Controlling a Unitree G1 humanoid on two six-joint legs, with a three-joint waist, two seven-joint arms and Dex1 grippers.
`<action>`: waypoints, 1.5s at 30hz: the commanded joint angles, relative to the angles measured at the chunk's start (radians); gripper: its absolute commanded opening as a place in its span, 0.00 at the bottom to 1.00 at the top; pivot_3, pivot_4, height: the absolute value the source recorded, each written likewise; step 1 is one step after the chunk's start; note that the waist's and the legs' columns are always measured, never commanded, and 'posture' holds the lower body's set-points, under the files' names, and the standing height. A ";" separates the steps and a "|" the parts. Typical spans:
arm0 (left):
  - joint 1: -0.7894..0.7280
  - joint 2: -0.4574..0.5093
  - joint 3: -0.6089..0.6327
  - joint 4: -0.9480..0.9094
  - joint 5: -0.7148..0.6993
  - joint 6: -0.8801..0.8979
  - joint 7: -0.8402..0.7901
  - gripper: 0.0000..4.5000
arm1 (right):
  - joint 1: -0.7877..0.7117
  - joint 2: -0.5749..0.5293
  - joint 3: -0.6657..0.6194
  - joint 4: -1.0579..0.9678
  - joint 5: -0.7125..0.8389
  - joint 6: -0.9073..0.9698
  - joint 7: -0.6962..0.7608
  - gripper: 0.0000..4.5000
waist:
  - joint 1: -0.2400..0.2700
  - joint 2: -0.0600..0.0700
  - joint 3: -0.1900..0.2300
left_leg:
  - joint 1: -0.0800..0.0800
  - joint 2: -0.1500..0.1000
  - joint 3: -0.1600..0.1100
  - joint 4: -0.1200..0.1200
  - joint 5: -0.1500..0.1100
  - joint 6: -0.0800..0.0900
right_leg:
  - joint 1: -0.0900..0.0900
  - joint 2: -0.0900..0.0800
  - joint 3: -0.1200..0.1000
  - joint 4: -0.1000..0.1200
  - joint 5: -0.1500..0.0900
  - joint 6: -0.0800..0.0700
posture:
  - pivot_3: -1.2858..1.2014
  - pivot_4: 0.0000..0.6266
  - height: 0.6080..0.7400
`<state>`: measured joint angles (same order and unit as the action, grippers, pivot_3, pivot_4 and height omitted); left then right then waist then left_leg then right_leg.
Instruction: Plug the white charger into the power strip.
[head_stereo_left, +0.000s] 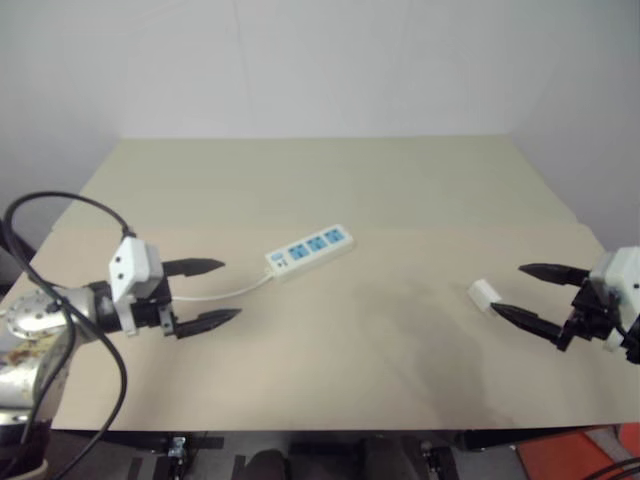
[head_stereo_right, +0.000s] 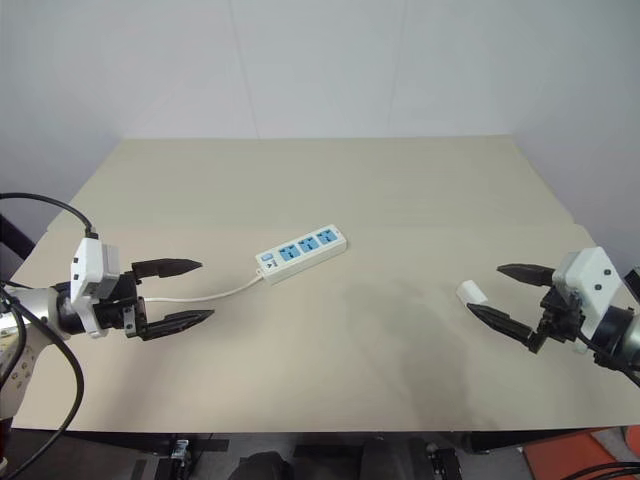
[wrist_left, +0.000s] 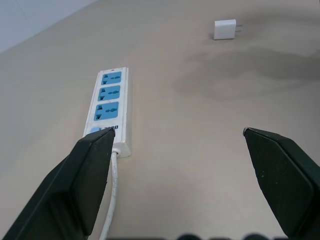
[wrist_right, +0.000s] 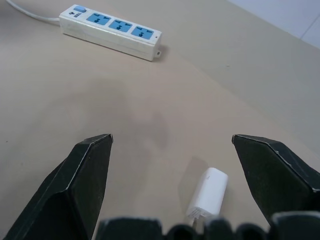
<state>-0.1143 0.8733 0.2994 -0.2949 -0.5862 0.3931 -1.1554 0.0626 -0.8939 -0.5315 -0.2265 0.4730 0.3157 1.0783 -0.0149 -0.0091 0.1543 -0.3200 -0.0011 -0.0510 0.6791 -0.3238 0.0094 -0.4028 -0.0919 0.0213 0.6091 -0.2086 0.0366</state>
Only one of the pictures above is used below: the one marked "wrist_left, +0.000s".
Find white power strip cable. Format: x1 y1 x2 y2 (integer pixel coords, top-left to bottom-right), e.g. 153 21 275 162
99 147 121 240

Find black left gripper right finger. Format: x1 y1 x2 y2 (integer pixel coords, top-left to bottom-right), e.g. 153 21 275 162
242 127 320 240

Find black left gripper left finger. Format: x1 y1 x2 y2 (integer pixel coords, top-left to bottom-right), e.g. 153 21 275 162
0 128 116 240

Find white plug adapter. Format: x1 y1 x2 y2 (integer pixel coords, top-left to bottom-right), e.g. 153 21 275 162
213 18 244 41

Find white power strip blue sockets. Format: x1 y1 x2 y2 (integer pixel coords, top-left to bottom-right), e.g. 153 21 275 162
82 66 132 159

